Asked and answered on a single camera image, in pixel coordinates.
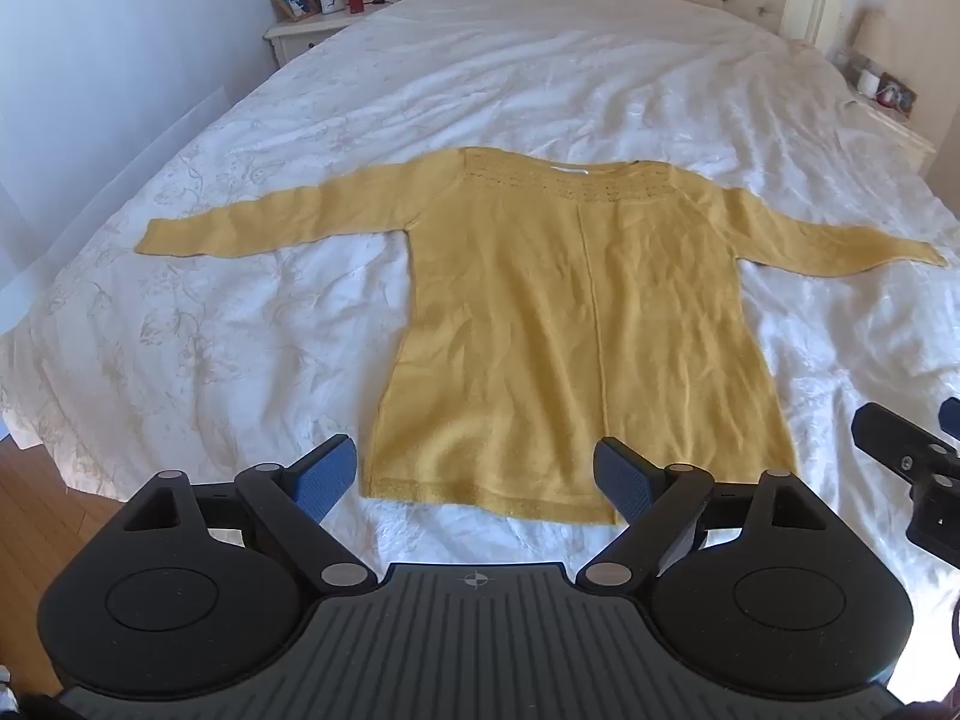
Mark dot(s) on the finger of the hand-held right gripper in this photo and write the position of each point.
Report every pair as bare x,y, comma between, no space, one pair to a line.
892,439
952,418

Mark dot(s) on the white candle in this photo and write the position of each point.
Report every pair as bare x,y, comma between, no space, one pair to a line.
868,84

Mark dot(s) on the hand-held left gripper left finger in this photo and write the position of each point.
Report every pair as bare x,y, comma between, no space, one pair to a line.
327,481

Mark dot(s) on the cream nightstand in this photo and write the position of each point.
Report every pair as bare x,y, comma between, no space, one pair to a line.
896,131
300,41

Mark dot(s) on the dark photo frame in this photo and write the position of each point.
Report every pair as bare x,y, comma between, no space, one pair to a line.
897,94

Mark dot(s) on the small desk clock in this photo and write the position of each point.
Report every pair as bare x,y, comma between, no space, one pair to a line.
328,3

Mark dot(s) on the wooden photo frame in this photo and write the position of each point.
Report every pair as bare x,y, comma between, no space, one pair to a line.
292,4

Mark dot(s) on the yellow knit sweater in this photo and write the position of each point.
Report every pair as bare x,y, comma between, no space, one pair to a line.
570,330

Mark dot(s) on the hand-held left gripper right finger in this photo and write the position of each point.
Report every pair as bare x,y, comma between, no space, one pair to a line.
624,484

